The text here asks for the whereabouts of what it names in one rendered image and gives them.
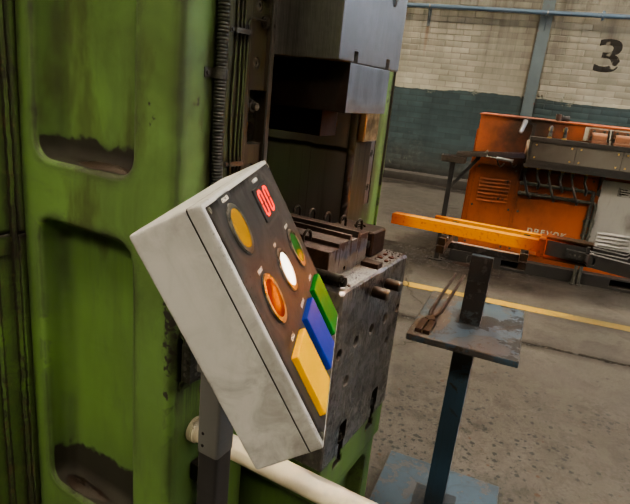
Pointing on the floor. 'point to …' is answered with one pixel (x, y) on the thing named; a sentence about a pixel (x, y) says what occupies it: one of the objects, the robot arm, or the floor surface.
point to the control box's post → (213, 448)
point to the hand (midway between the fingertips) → (566, 250)
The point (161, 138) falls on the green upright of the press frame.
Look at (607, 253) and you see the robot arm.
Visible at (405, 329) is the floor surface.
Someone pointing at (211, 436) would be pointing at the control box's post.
